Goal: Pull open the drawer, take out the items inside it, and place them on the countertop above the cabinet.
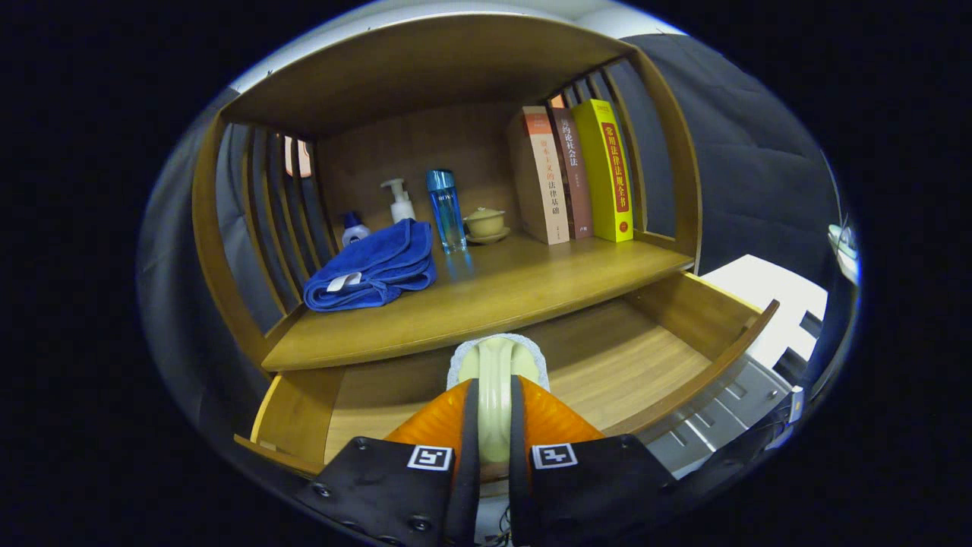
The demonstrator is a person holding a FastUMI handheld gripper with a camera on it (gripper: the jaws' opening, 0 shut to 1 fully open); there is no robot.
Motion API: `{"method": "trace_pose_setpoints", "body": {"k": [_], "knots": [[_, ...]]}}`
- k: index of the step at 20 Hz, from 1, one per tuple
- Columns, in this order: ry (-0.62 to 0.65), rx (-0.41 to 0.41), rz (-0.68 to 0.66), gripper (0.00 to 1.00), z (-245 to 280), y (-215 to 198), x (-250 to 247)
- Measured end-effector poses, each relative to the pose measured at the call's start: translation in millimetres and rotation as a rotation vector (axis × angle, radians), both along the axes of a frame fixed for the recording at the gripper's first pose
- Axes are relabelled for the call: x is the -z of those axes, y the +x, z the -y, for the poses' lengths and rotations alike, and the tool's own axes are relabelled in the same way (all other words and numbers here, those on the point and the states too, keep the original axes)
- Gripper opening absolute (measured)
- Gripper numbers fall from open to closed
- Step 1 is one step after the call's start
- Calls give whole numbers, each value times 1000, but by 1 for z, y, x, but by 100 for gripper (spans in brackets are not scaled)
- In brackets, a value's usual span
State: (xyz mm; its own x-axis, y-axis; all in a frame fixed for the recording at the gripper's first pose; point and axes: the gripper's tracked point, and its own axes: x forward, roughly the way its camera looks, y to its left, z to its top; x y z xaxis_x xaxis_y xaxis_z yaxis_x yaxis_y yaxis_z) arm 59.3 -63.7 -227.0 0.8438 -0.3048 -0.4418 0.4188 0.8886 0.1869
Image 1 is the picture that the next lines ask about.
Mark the white table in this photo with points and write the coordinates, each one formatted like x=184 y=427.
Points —
x=767 y=292

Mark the small white bottle blue cap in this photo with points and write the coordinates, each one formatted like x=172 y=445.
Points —
x=354 y=232

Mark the blue folded towel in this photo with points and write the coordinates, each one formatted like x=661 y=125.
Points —
x=380 y=266

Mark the brown book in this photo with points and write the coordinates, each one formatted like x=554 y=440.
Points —
x=573 y=175

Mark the blue glass bottle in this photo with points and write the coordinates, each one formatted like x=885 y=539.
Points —
x=446 y=213

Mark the wooden drawer with black knob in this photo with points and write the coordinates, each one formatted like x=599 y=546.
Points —
x=630 y=357

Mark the grey panelled cabinet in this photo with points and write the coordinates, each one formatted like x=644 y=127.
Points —
x=721 y=418

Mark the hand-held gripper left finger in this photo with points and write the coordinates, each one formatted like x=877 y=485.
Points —
x=468 y=471

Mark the white pump bottle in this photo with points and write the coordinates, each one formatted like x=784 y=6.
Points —
x=401 y=207

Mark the small white device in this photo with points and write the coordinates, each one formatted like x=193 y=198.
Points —
x=844 y=243

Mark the yellow lidded teacup with saucer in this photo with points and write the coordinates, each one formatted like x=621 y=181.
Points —
x=484 y=222

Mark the green scrub brush white base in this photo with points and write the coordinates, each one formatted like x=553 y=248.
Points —
x=495 y=395

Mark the black backdrop cloth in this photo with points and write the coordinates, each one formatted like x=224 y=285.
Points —
x=744 y=152

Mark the orange and white book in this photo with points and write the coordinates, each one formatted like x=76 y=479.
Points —
x=543 y=175

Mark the wooden countertop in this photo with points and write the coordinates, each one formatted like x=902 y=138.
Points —
x=493 y=296

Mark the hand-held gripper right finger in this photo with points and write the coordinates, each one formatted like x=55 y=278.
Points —
x=518 y=479

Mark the yellow book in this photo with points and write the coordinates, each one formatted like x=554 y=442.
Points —
x=607 y=167

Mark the wooden cabinet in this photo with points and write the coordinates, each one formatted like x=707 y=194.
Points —
x=425 y=68

